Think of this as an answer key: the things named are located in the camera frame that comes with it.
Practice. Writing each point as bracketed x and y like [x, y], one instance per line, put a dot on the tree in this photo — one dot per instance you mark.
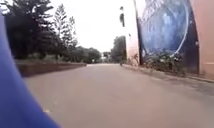
[118, 48]

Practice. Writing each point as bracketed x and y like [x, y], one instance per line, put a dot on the grey asphalt road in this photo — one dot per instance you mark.
[111, 96]

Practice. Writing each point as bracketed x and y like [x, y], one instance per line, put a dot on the bushes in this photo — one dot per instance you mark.
[161, 62]

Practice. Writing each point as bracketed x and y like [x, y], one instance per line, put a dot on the building with blue mural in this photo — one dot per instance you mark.
[168, 26]

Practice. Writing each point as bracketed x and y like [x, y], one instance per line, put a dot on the row of trees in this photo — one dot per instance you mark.
[28, 30]

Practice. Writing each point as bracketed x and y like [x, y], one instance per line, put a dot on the grey kerb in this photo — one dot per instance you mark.
[195, 79]

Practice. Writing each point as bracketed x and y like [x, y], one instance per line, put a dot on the low brick wall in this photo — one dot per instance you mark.
[45, 68]

